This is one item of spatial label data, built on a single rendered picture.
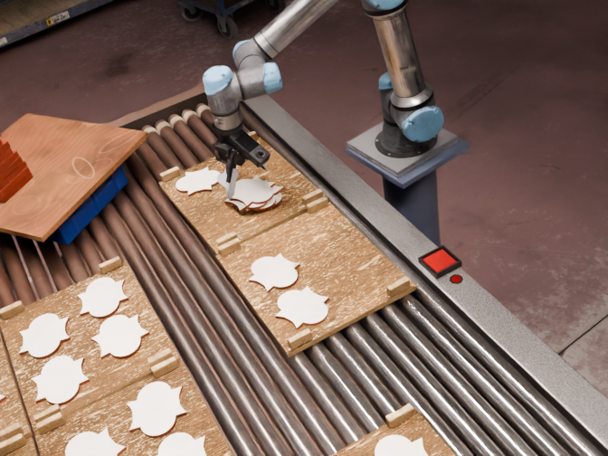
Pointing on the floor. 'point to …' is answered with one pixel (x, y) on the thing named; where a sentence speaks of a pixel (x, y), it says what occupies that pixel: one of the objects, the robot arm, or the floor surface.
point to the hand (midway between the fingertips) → (250, 185)
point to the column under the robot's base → (416, 190)
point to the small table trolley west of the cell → (190, 9)
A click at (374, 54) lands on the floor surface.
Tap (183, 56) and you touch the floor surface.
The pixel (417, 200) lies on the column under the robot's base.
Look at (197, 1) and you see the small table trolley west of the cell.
